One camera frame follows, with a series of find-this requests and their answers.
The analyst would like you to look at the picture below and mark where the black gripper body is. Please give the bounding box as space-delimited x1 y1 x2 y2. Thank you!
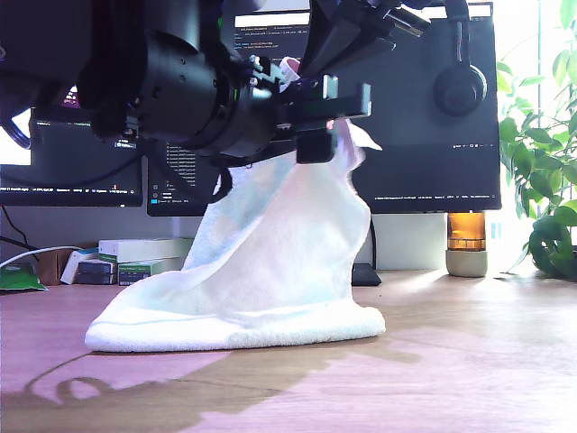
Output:
234 60 373 157

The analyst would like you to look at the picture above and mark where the pastel white terry tea towel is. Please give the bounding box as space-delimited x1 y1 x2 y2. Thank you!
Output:
84 56 387 354

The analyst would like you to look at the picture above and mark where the black over-ear headphones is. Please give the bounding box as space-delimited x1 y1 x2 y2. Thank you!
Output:
433 0 489 118

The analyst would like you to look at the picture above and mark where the black Huawei computer monitor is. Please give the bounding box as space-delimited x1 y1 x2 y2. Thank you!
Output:
146 0 502 286

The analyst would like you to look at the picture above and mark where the amber glass jar grey base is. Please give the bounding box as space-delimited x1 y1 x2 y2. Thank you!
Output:
444 211 490 278

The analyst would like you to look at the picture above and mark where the green and white box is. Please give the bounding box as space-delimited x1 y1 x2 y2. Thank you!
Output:
117 257 181 287

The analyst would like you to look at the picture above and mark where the small dark flat box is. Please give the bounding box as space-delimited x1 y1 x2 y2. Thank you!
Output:
77 261 119 276
76 273 118 287

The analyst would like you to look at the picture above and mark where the green leafy houseplant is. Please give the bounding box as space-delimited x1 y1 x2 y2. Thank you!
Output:
495 0 577 281

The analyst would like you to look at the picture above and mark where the black monitor with terminal window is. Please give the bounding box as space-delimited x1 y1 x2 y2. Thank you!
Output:
0 106 144 208

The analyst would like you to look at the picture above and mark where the small white blue box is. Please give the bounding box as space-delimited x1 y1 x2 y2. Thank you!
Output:
60 250 101 287

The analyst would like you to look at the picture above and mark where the brown cardboard box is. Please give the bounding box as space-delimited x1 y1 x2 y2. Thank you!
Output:
35 243 100 287

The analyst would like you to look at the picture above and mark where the green plastic packet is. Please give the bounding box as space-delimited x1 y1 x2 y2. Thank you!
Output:
0 264 50 294

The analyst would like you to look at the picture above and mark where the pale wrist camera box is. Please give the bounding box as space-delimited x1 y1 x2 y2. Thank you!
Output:
385 4 432 37

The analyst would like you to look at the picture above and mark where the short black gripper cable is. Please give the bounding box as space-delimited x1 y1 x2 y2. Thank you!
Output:
210 155 234 204

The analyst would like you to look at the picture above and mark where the black monitor power cable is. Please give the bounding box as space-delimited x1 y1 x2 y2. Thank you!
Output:
369 215 379 271

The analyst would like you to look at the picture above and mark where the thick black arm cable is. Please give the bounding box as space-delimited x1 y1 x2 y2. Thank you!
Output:
0 106 33 150

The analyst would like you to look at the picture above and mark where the white cable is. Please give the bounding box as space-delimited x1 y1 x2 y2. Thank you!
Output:
0 246 87 272

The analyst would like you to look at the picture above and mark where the thin black wall cable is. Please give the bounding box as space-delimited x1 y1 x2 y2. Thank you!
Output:
0 207 41 256

